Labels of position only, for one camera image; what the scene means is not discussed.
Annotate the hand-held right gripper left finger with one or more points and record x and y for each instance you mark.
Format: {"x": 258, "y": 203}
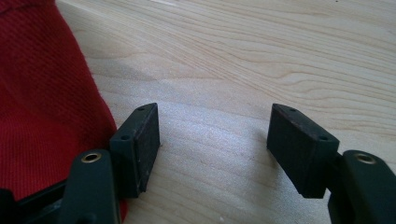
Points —
{"x": 137, "y": 149}

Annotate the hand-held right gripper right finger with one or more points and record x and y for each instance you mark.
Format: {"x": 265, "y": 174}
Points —
{"x": 299, "y": 149}

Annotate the red knitted cloth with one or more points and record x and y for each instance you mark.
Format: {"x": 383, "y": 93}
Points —
{"x": 40, "y": 93}

